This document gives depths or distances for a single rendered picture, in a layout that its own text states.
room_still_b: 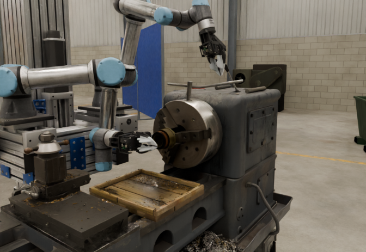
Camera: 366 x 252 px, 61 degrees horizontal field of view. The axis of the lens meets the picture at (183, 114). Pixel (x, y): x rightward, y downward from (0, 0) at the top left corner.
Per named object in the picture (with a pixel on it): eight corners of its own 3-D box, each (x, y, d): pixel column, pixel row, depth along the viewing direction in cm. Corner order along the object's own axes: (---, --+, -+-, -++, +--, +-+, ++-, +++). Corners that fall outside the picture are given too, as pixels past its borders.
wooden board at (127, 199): (141, 176, 149) (140, 167, 148) (204, 194, 128) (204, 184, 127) (89, 196, 125) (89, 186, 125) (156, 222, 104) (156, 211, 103)
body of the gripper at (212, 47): (201, 59, 139) (194, 33, 140) (211, 59, 146) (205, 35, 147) (215, 53, 135) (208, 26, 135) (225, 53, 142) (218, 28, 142)
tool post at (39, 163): (56, 175, 105) (54, 146, 103) (69, 179, 100) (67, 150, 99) (35, 182, 99) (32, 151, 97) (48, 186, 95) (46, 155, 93)
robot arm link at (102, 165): (113, 164, 149) (112, 142, 147) (113, 172, 138) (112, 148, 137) (96, 165, 147) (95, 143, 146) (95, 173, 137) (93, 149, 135)
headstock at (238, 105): (213, 141, 218) (214, 86, 212) (280, 152, 190) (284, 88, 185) (158, 162, 171) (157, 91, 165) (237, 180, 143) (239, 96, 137)
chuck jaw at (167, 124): (176, 130, 145) (163, 109, 148) (182, 125, 142) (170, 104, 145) (160, 134, 136) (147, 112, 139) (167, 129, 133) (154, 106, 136)
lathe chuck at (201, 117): (162, 153, 160) (167, 93, 153) (214, 172, 142) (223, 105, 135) (150, 157, 153) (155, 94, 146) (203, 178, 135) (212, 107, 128)
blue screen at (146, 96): (110, 111, 1001) (108, 36, 966) (135, 109, 1031) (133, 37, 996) (145, 137, 624) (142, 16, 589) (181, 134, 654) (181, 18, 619)
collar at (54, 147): (52, 146, 104) (52, 137, 103) (66, 150, 99) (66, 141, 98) (29, 151, 97) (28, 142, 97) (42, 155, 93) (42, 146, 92)
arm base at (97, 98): (86, 105, 180) (85, 88, 178) (107, 103, 192) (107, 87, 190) (103, 108, 171) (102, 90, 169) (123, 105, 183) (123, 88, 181)
